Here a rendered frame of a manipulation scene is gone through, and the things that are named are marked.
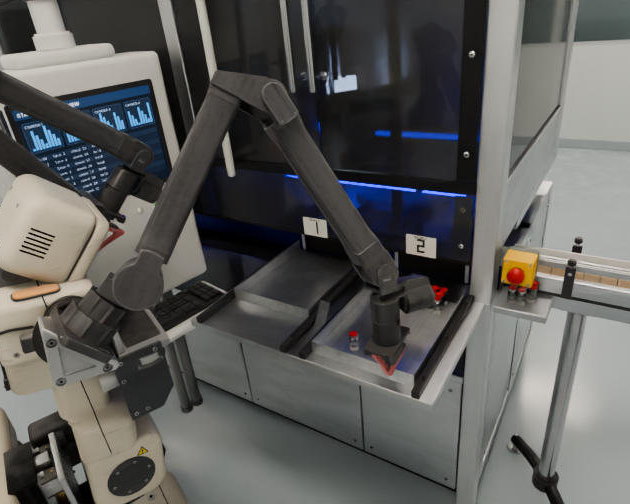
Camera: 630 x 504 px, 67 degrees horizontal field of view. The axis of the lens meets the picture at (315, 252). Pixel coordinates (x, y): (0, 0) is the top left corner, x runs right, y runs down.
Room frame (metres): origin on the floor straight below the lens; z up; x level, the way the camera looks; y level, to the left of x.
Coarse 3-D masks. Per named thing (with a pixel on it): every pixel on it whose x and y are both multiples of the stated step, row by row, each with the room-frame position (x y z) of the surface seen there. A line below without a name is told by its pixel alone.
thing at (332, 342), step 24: (360, 312) 1.05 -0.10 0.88; (432, 312) 1.02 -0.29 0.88; (456, 312) 0.99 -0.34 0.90; (336, 336) 0.96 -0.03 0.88; (360, 336) 0.95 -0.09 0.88; (408, 336) 0.93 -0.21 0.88; (432, 336) 0.92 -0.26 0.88; (336, 360) 0.87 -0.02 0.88; (360, 360) 0.83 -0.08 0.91; (408, 360) 0.85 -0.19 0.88; (408, 384) 0.77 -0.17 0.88
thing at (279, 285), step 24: (288, 264) 1.37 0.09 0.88; (312, 264) 1.35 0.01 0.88; (336, 264) 1.33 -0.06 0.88; (240, 288) 1.21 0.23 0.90; (264, 288) 1.23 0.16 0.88; (288, 288) 1.22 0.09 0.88; (312, 288) 1.20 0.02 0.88; (336, 288) 1.17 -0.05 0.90; (288, 312) 1.08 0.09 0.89; (312, 312) 1.06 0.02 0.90
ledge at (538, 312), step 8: (504, 288) 1.10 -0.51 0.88; (504, 296) 1.06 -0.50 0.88; (544, 296) 1.04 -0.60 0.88; (552, 296) 1.04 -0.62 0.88; (496, 304) 1.03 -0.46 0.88; (504, 304) 1.02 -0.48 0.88; (512, 304) 1.02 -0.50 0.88; (528, 304) 1.01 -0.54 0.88; (536, 304) 1.01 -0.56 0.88; (544, 304) 1.01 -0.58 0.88; (496, 312) 1.02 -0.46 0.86; (504, 312) 1.01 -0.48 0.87; (512, 312) 1.00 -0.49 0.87; (520, 312) 0.98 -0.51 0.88; (528, 312) 0.98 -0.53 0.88; (536, 312) 0.98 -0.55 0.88; (544, 312) 0.97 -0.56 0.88; (536, 320) 0.96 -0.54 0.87; (544, 320) 0.95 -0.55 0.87
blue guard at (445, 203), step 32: (224, 192) 1.54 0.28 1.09; (256, 192) 1.46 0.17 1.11; (288, 192) 1.38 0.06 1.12; (352, 192) 1.25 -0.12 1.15; (384, 192) 1.20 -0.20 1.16; (416, 192) 1.15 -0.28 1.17; (288, 224) 1.39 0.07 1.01; (384, 224) 1.20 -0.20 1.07; (416, 224) 1.15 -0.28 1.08; (448, 224) 1.10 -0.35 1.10; (448, 256) 1.09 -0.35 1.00
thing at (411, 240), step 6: (408, 234) 1.16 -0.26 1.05; (408, 240) 1.16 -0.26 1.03; (414, 240) 1.15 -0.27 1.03; (426, 240) 1.13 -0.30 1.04; (432, 240) 1.12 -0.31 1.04; (408, 246) 1.16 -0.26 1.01; (414, 246) 1.15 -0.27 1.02; (426, 246) 1.13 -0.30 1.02; (432, 246) 1.12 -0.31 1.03; (408, 252) 1.16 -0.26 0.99; (414, 252) 1.15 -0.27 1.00; (426, 252) 1.13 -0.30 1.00; (432, 252) 1.12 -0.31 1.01
